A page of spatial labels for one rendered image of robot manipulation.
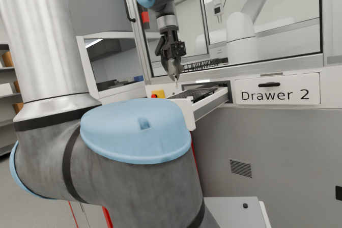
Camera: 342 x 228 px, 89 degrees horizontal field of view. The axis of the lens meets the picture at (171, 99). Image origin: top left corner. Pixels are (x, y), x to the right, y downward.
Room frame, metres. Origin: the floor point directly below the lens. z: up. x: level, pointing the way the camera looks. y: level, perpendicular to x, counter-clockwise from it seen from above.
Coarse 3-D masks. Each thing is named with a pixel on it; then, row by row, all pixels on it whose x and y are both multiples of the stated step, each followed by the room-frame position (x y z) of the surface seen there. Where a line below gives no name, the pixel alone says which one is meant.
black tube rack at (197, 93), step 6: (192, 90) 0.89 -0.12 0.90; (198, 90) 0.86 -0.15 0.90; (204, 90) 0.83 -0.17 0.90; (210, 90) 0.80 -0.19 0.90; (174, 96) 0.82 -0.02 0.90; (180, 96) 0.79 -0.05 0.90; (186, 96) 0.76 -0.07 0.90; (192, 96) 0.74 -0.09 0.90; (198, 96) 0.72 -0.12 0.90; (204, 96) 0.75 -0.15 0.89
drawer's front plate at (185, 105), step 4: (172, 100) 0.60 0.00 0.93; (176, 100) 0.58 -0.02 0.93; (180, 100) 0.57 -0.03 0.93; (184, 100) 0.56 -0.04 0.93; (188, 100) 0.55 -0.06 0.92; (180, 104) 0.57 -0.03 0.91; (184, 104) 0.56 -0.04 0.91; (188, 104) 0.55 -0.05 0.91; (184, 108) 0.56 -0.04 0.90; (188, 108) 0.55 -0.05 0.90; (184, 112) 0.57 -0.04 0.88; (188, 112) 0.55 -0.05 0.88; (192, 112) 0.56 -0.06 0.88; (184, 116) 0.57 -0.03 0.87; (188, 116) 0.56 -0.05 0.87; (192, 116) 0.56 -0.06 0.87; (188, 120) 0.56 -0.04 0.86; (192, 120) 0.55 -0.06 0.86; (188, 124) 0.56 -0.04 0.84; (192, 124) 0.55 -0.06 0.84; (188, 128) 0.56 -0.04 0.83; (192, 128) 0.55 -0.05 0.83
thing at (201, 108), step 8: (208, 88) 0.90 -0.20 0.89; (224, 88) 0.81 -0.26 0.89; (208, 96) 0.70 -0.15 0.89; (216, 96) 0.73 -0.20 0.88; (224, 96) 0.78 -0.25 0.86; (192, 104) 0.61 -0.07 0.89; (200, 104) 0.63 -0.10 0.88; (208, 104) 0.67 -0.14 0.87; (216, 104) 0.71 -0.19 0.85; (200, 112) 0.62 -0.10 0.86; (208, 112) 0.67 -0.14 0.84
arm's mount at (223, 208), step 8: (208, 200) 0.29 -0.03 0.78; (216, 200) 0.29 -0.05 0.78; (224, 200) 0.28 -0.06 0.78; (232, 200) 0.28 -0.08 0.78; (240, 200) 0.27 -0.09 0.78; (248, 200) 0.27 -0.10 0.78; (256, 200) 0.27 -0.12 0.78; (208, 208) 0.27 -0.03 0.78; (216, 208) 0.27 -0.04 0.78; (224, 208) 0.26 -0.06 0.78; (232, 208) 0.26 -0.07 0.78; (240, 208) 0.26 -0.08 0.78; (248, 208) 0.25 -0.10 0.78; (256, 208) 0.25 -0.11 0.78; (216, 216) 0.25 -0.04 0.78; (224, 216) 0.25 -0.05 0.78; (232, 216) 0.24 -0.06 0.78; (240, 216) 0.24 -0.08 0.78; (248, 216) 0.24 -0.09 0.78; (256, 216) 0.23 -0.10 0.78; (224, 224) 0.23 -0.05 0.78; (232, 224) 0.23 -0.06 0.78; (240, 224) 0.23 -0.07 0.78; (248, 224) 0.22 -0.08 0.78; (256, 224) 0.22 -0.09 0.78; (264, 224) 0.22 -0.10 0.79
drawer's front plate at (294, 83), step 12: (240, 84) 0.75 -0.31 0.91; (252, 84) 0.71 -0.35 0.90; (288, 84) 0.63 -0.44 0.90; (300, 84) 0.60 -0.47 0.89; (312, 84) 0.58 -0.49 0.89; (240, 96) 0.75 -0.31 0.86; (264, 96) 0.68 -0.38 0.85; (276, 96) 0.65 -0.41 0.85; (300, 96) 0.60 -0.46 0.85; (312, 96) 0.58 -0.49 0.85
